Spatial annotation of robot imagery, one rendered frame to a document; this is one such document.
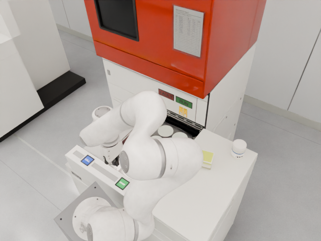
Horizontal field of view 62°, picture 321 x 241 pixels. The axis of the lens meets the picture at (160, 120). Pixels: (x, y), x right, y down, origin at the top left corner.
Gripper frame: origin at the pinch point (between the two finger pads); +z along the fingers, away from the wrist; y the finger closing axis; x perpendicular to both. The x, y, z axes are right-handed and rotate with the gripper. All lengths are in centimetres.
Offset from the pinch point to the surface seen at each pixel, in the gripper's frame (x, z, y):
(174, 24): -3, -44, -53
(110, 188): -4.5, 22.1, 3.9
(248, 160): 47, 20, -51
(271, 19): 1, 13, -207
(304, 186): 87, 116, -129
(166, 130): -6, 26, -49
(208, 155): 29.8, 13.0, -36.6
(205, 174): 32.4, 19.8, -30.0
